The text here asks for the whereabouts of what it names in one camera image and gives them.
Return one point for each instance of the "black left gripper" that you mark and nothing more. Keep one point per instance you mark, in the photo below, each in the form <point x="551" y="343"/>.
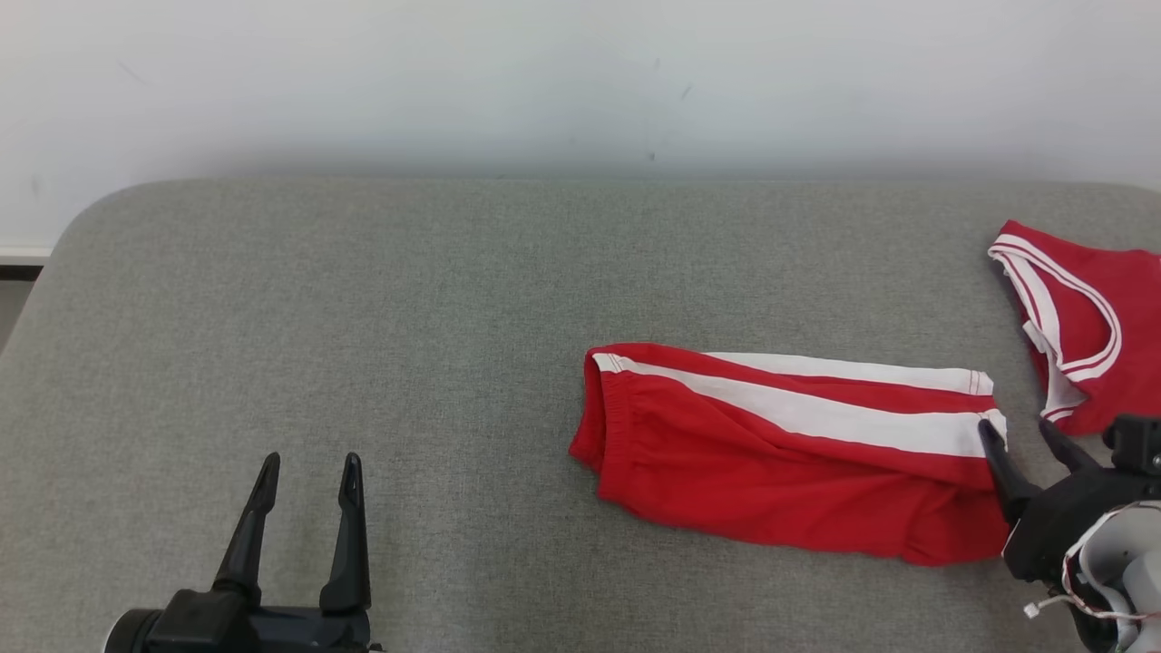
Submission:
<point x="272" y="635"/>

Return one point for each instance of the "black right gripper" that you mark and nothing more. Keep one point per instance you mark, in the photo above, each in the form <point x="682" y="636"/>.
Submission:
<point x="1052" y="526"/>

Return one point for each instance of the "red white numbered jersey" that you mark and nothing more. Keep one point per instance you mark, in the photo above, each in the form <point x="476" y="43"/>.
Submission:
<point x="1138" y="299"/>

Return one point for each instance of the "red shorts with white stripes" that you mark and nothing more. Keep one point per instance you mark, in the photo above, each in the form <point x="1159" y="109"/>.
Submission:
<point x="771" y="481"/>

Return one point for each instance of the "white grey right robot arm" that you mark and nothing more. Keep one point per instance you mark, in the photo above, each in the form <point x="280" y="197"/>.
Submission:
<point x="1134" y="580"/>

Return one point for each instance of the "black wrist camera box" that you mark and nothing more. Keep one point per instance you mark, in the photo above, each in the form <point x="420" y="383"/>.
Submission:
<point x="1138" y="444"/>

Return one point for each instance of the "dark wall baseboard strip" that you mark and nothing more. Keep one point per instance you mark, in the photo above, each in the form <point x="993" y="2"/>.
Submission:
<point x="18" y="269"/>

